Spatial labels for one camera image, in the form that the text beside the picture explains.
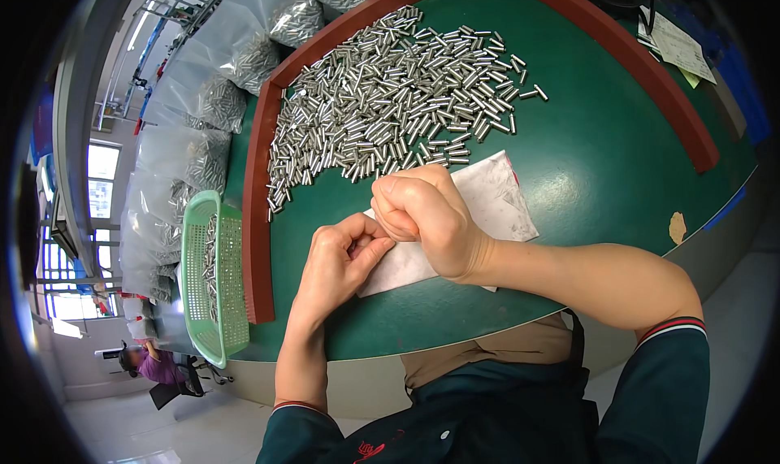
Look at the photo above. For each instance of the person's right hand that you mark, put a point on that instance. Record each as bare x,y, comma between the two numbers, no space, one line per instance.
442,220

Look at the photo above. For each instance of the person's left hand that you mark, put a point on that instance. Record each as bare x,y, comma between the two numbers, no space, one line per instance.
326,269

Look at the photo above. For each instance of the white smudged cloth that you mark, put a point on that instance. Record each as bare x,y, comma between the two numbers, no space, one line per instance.
493,202

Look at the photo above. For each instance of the red-brown rubber edge strip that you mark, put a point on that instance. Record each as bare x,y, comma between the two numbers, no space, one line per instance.
256,208

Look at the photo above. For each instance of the green plastic basket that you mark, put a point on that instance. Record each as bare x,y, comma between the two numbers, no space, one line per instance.
231,281

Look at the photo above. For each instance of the metal pins heap in basket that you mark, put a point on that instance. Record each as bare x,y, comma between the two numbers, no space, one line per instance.
211,269

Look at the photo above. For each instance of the person's legs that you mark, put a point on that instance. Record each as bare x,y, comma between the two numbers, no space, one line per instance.
481,348

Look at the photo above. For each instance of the pile of small metal pins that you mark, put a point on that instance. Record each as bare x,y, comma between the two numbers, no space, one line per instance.
396,92

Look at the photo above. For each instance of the black office chair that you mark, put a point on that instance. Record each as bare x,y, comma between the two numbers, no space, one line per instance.
183,385

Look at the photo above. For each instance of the heap of clear pin bags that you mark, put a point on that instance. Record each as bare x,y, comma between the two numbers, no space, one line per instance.
201,104

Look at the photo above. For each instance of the person's body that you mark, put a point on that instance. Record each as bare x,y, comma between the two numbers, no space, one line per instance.
499,421

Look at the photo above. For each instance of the tan torn sticker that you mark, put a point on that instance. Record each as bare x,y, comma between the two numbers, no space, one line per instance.
677,227

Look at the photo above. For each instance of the window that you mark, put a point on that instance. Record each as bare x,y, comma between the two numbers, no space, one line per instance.
91,232

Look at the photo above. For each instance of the blue tape strip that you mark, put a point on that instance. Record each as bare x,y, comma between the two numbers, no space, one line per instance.
725,207

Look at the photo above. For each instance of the white printed paper sheet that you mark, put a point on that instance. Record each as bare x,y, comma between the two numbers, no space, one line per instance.
679,46

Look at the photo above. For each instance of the metal rack frame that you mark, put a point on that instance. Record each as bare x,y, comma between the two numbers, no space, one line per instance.
152,31

